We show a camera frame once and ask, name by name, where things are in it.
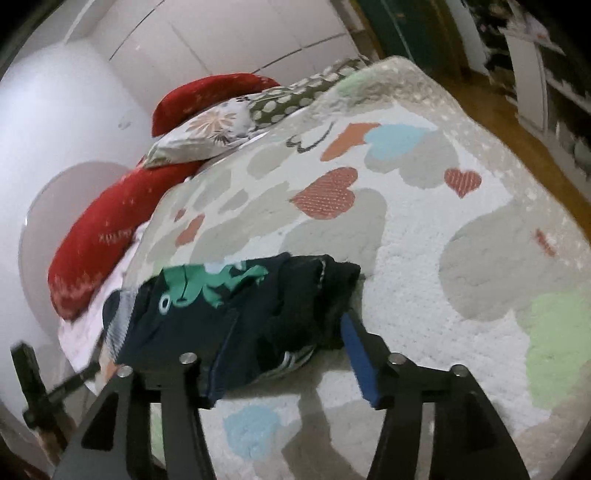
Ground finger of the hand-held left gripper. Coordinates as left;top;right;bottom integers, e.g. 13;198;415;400
11;342;101;432

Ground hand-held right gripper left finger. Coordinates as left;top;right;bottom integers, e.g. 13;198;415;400
52;352;218;480

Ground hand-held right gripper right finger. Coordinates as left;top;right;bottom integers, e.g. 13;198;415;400
341;308;532;480

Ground navy pants with striped lining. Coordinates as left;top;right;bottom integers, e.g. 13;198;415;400
102;251;362;408

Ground pink bed sheet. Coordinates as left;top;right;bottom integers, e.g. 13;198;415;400
58;222;153;386

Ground heart pattern quilted blanket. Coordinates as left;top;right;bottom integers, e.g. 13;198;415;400
99;55;591;480

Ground long red printed cushion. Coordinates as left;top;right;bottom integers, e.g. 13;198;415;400
47;161;205;322

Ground white round headboard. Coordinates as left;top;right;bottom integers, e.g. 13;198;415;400
18;161;139;356

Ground floral pillow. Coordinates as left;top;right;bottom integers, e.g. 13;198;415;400
139;95;273;169

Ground green pillow with white dots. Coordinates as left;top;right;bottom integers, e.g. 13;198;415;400
249;58;370;130

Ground green door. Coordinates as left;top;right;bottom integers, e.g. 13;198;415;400
365;0;462;79

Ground white shelf unit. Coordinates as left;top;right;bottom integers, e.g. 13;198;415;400
503;0;591;155

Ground white wardrobe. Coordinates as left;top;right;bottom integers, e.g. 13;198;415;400
65;0;365;93

